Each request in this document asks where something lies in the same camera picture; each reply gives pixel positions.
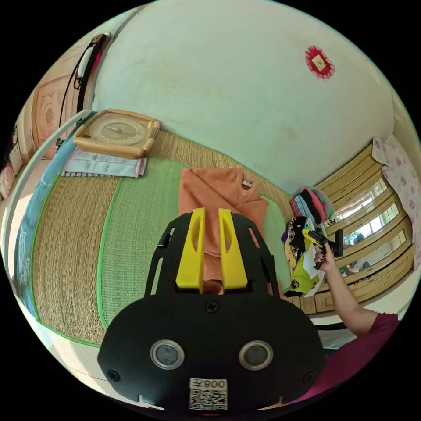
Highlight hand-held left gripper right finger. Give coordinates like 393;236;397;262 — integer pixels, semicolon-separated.
218;207;250;291

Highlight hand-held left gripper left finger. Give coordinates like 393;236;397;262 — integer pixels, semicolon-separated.
175;207;207;294

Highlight person's right forearm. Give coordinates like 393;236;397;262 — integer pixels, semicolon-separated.
321;260;379;337

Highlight orange long sleeve shirt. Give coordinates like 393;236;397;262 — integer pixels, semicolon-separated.
177;165;284;299

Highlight person's right hand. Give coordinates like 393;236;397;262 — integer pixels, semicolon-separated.
314;245;337;274

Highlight pile of clothes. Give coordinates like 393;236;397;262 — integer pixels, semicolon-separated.
281;186;336;298

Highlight wooden cupboard with glass doors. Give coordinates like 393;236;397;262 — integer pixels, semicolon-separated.
296;135;417;316

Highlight pink floral curtain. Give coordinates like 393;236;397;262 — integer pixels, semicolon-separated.
371;134;421;261

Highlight person's body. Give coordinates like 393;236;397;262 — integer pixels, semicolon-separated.
282;312;401;406

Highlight bed with woven mat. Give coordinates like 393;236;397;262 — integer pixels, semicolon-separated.
0;110;316;349

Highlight folded pale blue cloth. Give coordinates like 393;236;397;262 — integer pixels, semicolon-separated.
61;148;148;178

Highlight square wooden clock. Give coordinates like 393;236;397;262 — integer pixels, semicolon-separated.
72;108;161;160

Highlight carved wooden door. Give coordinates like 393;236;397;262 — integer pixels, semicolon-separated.
19;56;96;159

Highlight hanging bags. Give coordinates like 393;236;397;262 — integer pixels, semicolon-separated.
61;32;112;114

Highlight red lace wall ornament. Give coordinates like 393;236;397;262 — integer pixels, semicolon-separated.
304;45;336;80

